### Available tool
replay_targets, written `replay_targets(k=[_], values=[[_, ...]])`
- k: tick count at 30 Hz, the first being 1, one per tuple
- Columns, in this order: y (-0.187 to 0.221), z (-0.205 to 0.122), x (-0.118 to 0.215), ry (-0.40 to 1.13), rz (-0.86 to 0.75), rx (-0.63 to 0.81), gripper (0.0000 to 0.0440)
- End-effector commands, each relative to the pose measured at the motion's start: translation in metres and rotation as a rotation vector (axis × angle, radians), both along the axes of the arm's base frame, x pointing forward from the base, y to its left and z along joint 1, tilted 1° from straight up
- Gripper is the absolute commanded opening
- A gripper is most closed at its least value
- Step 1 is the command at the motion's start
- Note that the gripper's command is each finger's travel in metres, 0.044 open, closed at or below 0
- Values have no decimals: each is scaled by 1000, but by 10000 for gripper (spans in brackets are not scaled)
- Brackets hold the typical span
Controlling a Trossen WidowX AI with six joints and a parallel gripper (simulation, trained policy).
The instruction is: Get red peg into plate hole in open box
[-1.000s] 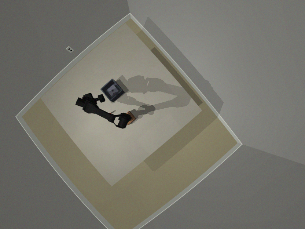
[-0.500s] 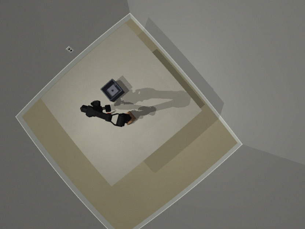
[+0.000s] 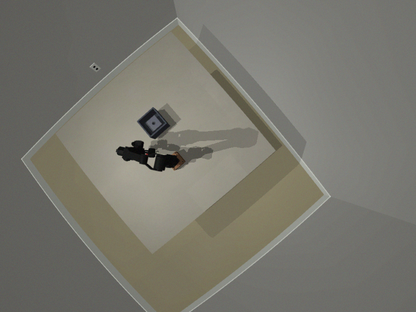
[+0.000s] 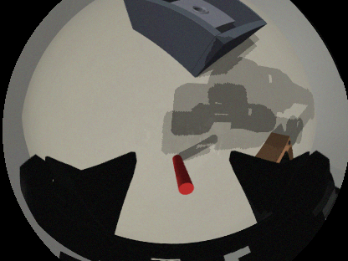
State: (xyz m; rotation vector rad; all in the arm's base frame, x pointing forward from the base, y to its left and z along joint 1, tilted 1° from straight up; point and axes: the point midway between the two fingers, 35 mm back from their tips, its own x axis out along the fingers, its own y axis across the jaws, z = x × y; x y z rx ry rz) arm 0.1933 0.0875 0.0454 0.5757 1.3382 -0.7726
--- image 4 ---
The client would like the dark red peg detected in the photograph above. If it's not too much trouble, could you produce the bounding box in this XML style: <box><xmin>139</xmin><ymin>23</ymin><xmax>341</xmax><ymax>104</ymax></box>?
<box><xmin>172</xmin><ymin>155</ymin><xmax>194</xmax><ymax>195</ymax></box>

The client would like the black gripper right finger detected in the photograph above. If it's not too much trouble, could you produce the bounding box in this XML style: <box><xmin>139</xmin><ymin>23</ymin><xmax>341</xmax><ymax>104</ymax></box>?
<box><xmin>228</xmin><ymin>151</ymin><xmax>310</xmax><ymax>222</ymax></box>

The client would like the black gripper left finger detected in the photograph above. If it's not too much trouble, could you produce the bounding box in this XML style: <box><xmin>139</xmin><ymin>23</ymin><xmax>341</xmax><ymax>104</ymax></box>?
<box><xmin>46</xmin><ymin>151</ymin><xmax>137</xmax><ymax>234</ymax></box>

